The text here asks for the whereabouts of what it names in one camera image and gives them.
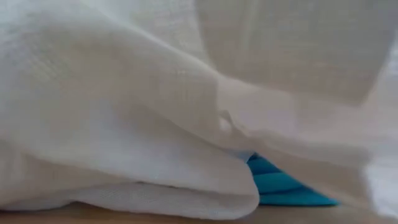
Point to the large white thin cloth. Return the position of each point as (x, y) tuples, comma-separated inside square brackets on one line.
[(124, 124)]

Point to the bright blue knit garment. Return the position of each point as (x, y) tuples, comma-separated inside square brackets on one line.
[(273, 186)]

